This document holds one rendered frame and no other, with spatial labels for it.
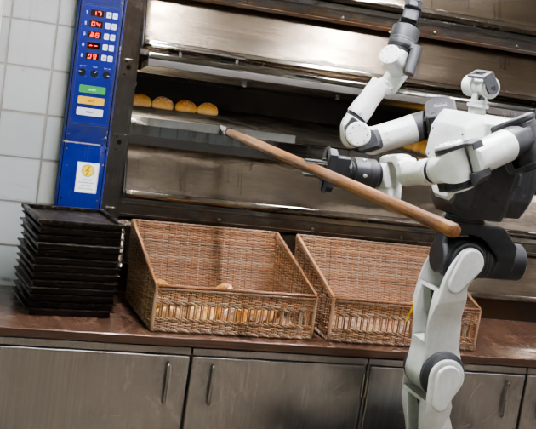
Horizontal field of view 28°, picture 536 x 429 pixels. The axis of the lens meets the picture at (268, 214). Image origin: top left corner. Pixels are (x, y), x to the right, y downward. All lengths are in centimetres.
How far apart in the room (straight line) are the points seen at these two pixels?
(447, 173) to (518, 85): 149
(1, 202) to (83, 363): 71
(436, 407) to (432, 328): 23
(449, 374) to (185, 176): 122
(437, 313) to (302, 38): 122
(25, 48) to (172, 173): 66
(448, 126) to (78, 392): 137
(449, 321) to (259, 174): 103
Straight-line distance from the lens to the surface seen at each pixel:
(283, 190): 391
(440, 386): 322
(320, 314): 364
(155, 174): 379
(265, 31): 385
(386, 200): 243
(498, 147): 286
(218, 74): 365
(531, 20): 425
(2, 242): 377
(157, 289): 334
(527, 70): 429
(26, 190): 374
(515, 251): 326
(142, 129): 376
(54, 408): 337
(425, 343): 322
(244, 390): 347
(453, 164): 280
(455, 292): 317
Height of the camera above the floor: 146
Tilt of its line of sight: 8 degrees down
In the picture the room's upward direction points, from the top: 8 degrees clockwise
